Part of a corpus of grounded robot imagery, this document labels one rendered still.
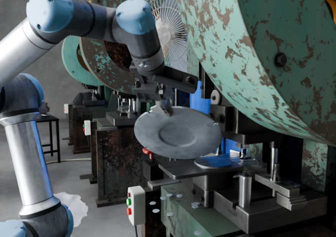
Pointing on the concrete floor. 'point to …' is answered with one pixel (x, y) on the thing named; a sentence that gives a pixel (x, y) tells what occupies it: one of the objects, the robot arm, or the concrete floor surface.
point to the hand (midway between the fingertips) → (172, 112)
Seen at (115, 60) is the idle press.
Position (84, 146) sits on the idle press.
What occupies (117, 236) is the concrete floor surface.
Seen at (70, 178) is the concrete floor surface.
